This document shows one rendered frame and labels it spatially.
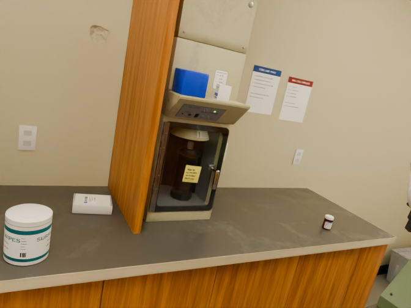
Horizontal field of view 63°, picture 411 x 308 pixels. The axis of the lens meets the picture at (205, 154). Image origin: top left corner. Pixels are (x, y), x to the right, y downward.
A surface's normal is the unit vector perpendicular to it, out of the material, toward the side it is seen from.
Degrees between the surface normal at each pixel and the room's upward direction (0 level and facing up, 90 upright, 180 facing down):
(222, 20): 90
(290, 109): 90
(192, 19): 90
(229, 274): 90
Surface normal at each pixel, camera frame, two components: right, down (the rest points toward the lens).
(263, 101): 0.45, 0.31
